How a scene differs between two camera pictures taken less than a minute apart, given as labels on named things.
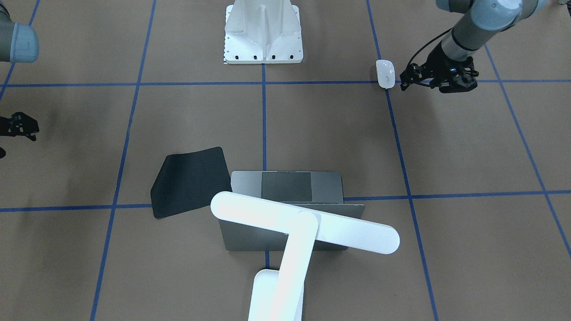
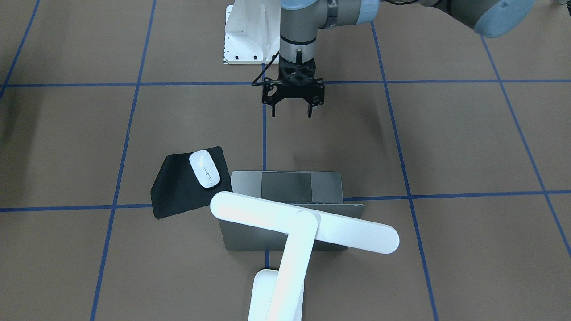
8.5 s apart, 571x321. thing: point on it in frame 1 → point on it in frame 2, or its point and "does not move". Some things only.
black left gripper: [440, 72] → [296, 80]
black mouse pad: [188, 182] does not move
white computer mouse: [386, 73] → [205, 168]
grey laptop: [320, 191] does not move
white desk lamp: [276, 295] does not move
